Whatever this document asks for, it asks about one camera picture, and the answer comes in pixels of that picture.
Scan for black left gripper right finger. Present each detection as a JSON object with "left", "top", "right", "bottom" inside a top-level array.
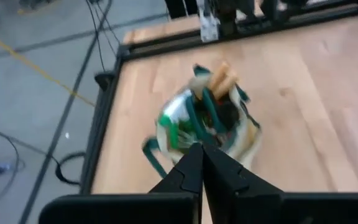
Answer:
[{"left": 203, "top": 144, "right": 358, "bottom": 224}]

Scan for thin black cable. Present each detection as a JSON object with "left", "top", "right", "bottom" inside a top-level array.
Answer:
[
  {"left": 93, "top": 0, "right": 121, "bottom": 58},
  {"left": 85, "top": 0, "right": 107, "bottom": 73}
]

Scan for black aluminium table frame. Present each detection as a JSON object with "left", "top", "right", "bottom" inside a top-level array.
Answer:
[{"left": 79, "top": 0, "right": 358, "bottom": 195}]

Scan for plain yellow floor cable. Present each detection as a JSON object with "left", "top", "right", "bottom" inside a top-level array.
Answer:
[{"left": 0, "top": 28, "right": 96, "bottom": 107}]

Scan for black coiled cable loop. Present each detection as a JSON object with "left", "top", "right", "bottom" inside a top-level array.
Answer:
[{"left": 54, "top": 151, "right": 87, "bottom": 187}]

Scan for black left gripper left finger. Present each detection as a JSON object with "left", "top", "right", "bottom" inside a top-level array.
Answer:
[{"left": 39, "top": 143, "right": 204, "bottom": 224}]

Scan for narrow trowel wooden handle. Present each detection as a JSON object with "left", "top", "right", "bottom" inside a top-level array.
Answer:
[{"left": 209, "top": 61, "right": 231, "bottom": 91}]

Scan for green handled pruning shears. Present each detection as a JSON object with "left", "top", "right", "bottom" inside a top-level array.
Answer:
[{"left": 185, "top": 88, "right": 229, "bottom": 144}]

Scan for long black floor cable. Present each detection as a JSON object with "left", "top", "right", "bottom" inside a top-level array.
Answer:
[{"left": 0, "top": 123, "right": 62, "bottom": 211}]

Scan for wide scoop trowel wooden handle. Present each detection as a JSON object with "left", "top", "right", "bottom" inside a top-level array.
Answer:
[{"left": 213, "top": 74, "right": 239, "bottom": 100}]

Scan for beige green gardening bag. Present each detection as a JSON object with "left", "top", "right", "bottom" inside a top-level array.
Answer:
[{"left": 141, "top": 63, "right": 264, "bottom": 180}]

